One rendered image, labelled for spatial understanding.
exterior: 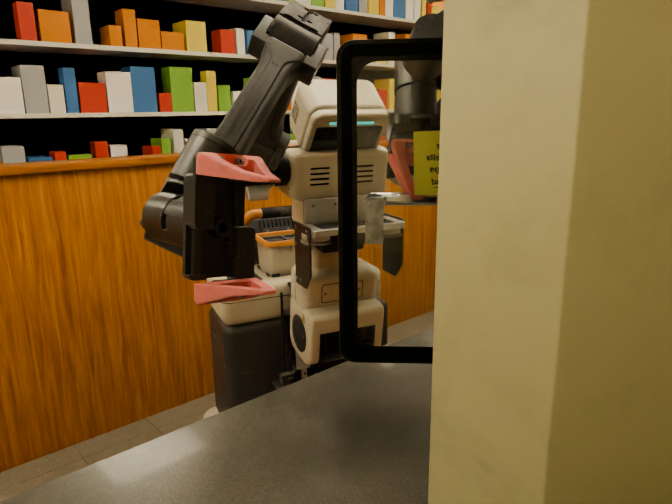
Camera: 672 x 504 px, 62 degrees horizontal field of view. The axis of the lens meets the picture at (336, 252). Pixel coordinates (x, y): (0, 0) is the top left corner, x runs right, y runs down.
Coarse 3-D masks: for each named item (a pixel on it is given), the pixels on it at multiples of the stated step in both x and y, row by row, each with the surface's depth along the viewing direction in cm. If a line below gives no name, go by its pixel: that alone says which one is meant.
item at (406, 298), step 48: (336, 96) 65; (384, 96) 65; (432, 96) 64; (384, 144) 66; (432, 144) 66; (384, 192) 67; (432, 192) 67; (384, 240) 69; (432, 240) 68; (384, 288) 70; (432, 288) 70; (384, 336) 72; (432, 336) 71
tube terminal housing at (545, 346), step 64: (448, 0) 41; (512, 0) 37; (576, 0) 34; (640, 0) 33; (448, 64) 42; (512, 64) 38; (576, 64) 35; (640, 64) 34; (448, 128) 43; (512, 128) 39; (576, 128) 35; (640, 128) 35; (448, 192) 44; (512, 192) 40; (576, 192) 36; (640, 192) 36; (448, 256) 45; (512, 256) 40; (576, 256) 37; (640, 256) 37; (448, 320) 46; (512, 320) 41; (576, 320) 38; (640, 320) 38; (448, 384) 47; (512, 384) 42; (576, 384) 40; (640, 384) 39; (448, 448) 48; (512, 448) 43; (576, 448) 41; (640, 448) 41
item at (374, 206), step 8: (368, 200) 66; (376, 200) 66; (368, 208) 66; (376, 208) 66; (368, 216) 67; (376, 216) 66; (368, 224) 67; (376, 224) 67; (368, 232) 67; (376, 232) 67; (368, 240) 67; (376, 240) 67
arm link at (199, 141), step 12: (192, 132) 62; (204, 132) 61; (192, 144) 60; (204, 144) 60; (216, 144) 60; (228, 144) 61; (180, 156) 61; (192, 156) 60; (180, 168) 60; (192, 168) 59
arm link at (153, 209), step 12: (168, 180) 62; (180, 180) 60; (168, 192) 61; (180, 192) 64; (156, 204) 59; (144, 216) 60; (156, 216) 58; (144, 228) 61; (156, 228) 59; (168, 240) 58
